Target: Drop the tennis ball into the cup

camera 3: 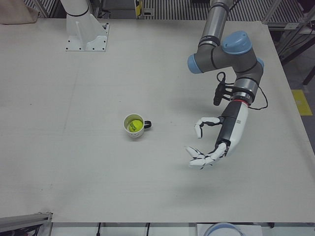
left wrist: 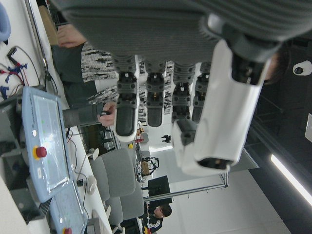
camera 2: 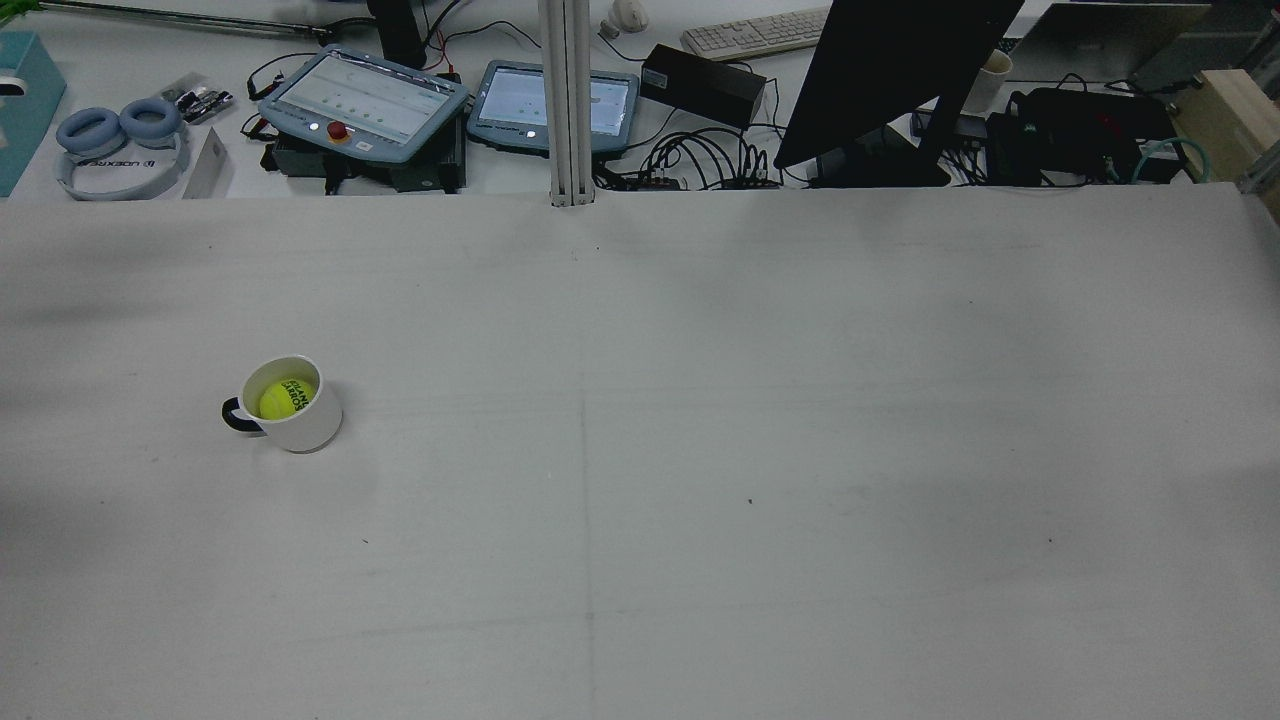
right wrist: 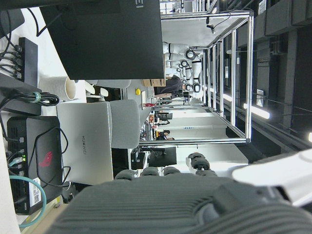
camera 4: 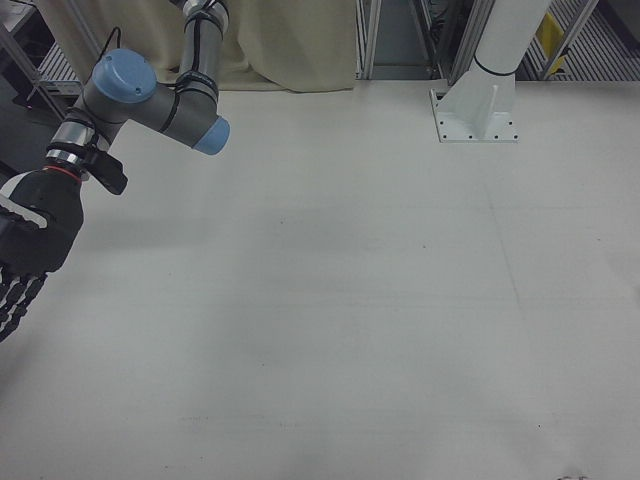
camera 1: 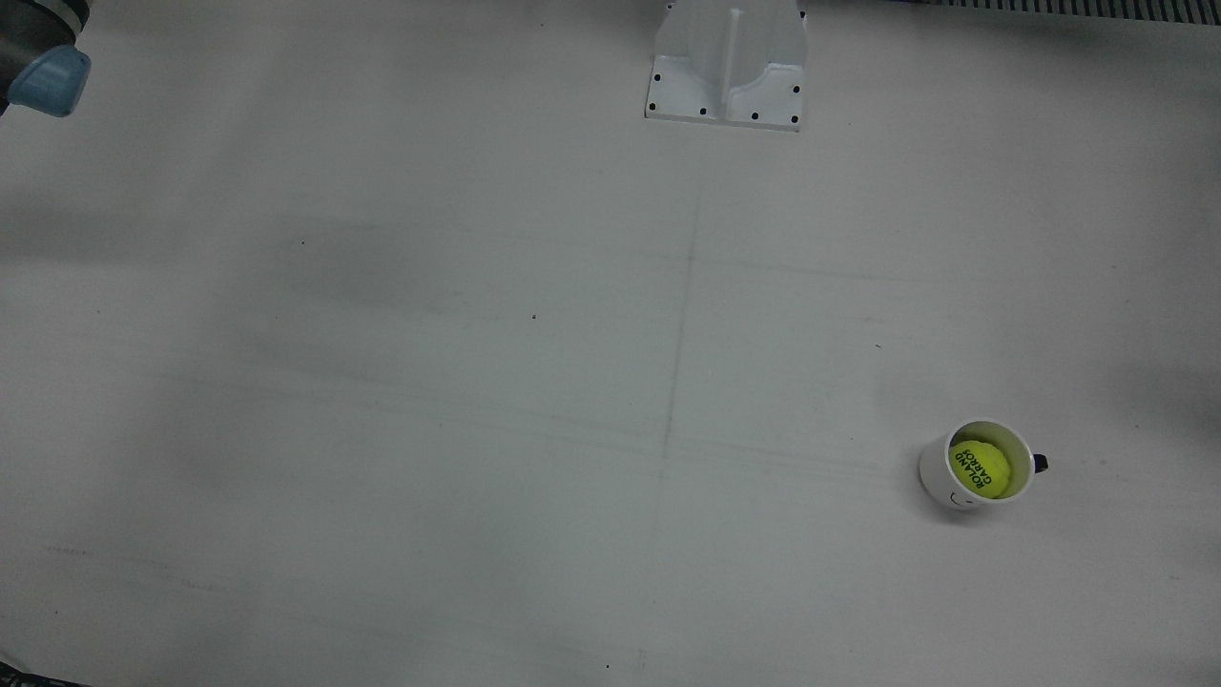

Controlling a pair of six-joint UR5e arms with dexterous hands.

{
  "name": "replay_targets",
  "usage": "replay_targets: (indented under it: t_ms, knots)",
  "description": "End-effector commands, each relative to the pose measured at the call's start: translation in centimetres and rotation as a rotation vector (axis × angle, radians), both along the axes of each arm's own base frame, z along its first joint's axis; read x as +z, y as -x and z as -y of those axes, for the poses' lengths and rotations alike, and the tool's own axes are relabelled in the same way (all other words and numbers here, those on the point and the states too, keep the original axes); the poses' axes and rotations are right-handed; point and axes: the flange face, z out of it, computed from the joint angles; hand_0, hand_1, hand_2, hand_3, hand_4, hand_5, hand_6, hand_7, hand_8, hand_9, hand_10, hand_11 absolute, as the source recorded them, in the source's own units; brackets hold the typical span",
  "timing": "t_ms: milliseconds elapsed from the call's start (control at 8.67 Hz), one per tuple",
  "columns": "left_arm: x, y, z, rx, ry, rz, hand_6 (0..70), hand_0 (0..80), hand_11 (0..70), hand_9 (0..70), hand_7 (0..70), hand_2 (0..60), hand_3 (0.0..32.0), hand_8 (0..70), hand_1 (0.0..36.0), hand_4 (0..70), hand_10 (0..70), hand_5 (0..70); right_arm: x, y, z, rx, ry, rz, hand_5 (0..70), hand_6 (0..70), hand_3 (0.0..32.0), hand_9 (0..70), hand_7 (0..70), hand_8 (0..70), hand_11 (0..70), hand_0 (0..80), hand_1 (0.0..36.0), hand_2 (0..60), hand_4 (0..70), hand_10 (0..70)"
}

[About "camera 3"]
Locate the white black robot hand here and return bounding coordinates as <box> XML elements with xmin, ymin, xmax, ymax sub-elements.
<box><xmin>184</xmin><ymin>101</ymin><xmax>249</xmax><ymax>171</ymax></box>

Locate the yellow tennis ball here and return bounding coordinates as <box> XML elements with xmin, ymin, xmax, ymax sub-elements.
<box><xmin>127</xmin><ymin>119</ymin><xmax>143</xmax><ymax>133</ymax></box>

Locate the black furniture leg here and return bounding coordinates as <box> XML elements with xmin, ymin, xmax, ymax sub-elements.
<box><xmin>302</xmin><ymin>64</ymin><xmax>315</xmax><ymax>86</ymax></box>

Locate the round blue white cap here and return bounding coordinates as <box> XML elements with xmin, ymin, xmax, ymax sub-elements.
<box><xmin>203</xmin><ymin>222</ymin><xmax>245</xmax><ymax>236</ymax></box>

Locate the black striped metal grating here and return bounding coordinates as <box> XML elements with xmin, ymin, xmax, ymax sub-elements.
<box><xmin>23</xmin><ymin>0</ymin><xmax>315</xmax><ymax>25</ymax></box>

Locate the beige cloth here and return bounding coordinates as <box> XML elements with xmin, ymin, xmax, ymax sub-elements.
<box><xmin>0</xmin><ymin>0</ymin><xmax>38</xmax><ymax>25</ymax></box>

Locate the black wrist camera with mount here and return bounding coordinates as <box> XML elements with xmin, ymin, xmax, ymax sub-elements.
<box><xmin>213</xmin><ymin>83</ymin><xmax>235</xmax><ymax>107</ymax></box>

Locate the thin black cable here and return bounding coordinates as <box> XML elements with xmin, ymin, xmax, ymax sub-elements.
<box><xmin>248</xmin><ymin>83</ymin><xmax>269</xmax><ymax>111</ymax></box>
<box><xmin>216</xmin><ymin>71</ymin><xmax>226</xmax><ymax>86</ymax></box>

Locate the white mug with black handle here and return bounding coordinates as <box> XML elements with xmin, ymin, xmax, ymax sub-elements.
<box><xmin>123</xmin><ymin>113</ymin><xmax>153</xmax><ymax>140</ymax></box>

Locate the aluminium frame with white label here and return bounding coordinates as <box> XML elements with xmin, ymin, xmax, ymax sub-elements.
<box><xmin>261</xmin><ymin>0</ymin><xmax>315</xmax><ymax>31</ymax></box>

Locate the yellow black post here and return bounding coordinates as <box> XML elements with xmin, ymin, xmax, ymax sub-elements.
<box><xmin>133</xmin><ymin>0</ymin><xmax>144</xmax><ymax>16</ymax></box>

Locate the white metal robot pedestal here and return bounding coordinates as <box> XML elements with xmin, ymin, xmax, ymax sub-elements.
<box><xmin>60</xmin><ymin>0</ymin><xmax>110</xmax><ymax>53</ymax></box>

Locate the aluminium profile frame bar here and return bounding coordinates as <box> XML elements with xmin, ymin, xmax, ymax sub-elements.
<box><xmin>0</xmin><ymin>211</ymin><xmax>54</xmax><ymax>236</ymax></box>

